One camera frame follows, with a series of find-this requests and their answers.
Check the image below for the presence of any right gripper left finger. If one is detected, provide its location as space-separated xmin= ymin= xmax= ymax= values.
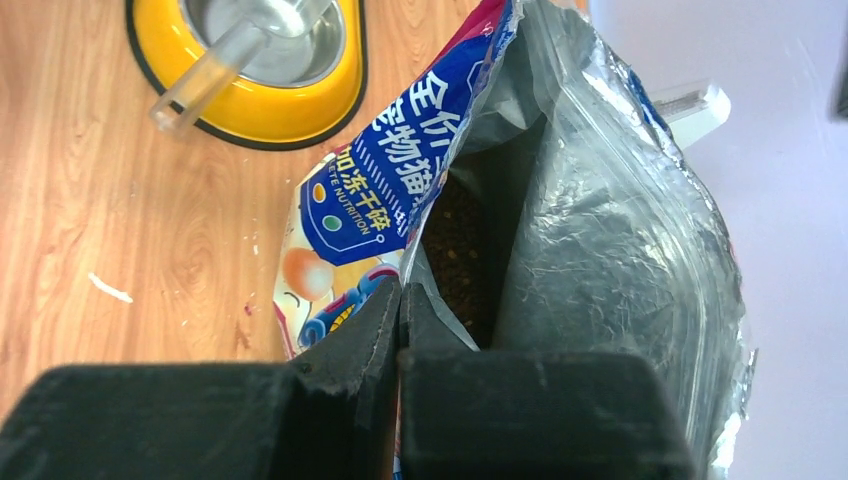
xmin=1 ymin=279 xmax=402 ymax=479

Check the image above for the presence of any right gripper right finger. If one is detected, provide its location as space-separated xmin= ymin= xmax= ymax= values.
xmin=398 ymin=284 xmax=696 ymax=479

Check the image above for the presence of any colourful pet food bag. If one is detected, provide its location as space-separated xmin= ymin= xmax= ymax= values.
xmin=274 ymin=1 xmax=756 ymax=479

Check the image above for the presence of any yellow double pet bowl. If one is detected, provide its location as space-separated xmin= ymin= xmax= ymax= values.
xmin=125 ymin=1 xmax=367 ymax=151

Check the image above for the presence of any white small box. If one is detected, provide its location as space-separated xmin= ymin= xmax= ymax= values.
xmin=648 ymin=79 xmax=732 ymax=150

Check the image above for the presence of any clear plastic scoop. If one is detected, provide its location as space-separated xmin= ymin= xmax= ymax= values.
xmin=150 ymin=1 xmax=348 ymax=134

